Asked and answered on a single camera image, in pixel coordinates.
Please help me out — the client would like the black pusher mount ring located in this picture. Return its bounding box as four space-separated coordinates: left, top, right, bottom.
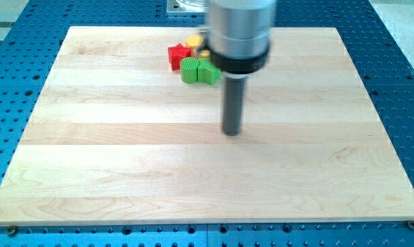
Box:
209 44 269 75

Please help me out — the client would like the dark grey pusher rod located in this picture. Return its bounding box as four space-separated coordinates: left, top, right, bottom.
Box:
222 77 246 136

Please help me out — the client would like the green star block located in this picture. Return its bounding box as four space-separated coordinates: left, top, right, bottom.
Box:
197 58 221 85

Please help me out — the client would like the red star block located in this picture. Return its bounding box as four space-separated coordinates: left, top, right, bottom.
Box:
167 43 192 71

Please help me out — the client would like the small yellow block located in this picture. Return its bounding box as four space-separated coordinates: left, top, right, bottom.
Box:
199 49 210 58

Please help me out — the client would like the green cylinder block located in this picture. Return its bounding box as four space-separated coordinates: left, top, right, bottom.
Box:
180 57 199 84

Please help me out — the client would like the yellow round block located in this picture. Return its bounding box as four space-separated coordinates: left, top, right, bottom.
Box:
184 34 204 57

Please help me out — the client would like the light wooden board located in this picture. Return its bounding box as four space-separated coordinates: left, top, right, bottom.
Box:
0 26 414 226

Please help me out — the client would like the right corner board screw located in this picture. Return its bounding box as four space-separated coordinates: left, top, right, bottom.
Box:
406 220 414 230

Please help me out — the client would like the corner board screw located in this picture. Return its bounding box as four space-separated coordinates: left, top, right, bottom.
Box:
406 220 414 230
5 226 17 236

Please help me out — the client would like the left corner board screw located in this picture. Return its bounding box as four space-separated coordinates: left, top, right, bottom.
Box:
5 226 17 236

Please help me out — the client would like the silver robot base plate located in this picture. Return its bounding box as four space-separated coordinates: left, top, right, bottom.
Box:
166 0 208 16

